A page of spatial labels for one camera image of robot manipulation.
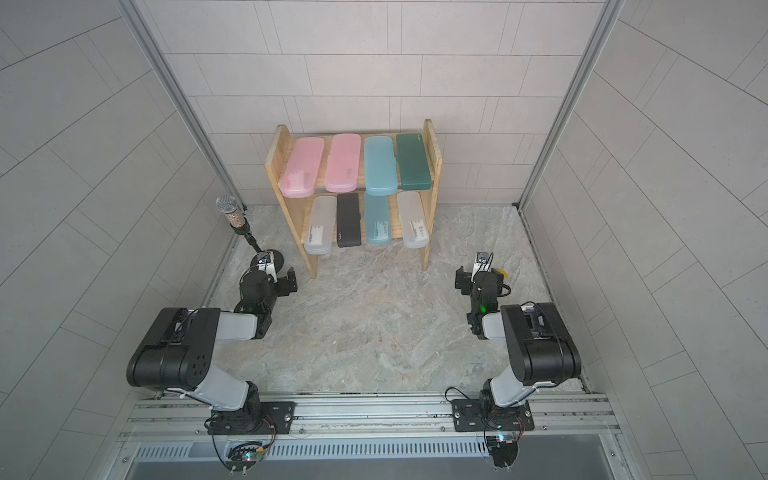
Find clear frosted pencil case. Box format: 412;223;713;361
396;191;429;249
304;195;337;255

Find small teal pencil case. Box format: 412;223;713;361
364;192;392;245

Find black pencil case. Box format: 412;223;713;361
336;192;362;248

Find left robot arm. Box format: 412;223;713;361
126;268;298;435

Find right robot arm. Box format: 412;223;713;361
455;267;582;415

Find left pink pencil case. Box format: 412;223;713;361
279;137;325;198

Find pink pencil case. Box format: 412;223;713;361
279;137;325;198
324;133;362;193

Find dark green pencil case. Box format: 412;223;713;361
395;134;432;191

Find wooden two-tier shelf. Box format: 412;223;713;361
265;118;444;280

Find large light blue pencil case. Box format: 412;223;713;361
363;135;398;196

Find right pink pencil case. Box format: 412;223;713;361
324;133;362;193

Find microphone on black stand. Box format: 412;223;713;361
216;195;269;254

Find left circuit board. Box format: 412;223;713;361
225;441;266;476

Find circuit board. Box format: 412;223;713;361
225;441;266;476
484;434;519;469

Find right circuit board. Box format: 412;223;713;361
484;434;519;469

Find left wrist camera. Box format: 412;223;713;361
251;249;284;281

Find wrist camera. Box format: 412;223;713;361
251;249;284;281
472;252;494;278

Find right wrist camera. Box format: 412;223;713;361
472;252;494;278

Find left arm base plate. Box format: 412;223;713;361
204;402;296;435

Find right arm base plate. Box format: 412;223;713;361
450;398;535;433

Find aluminium rail frame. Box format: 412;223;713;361
97;391;640;479

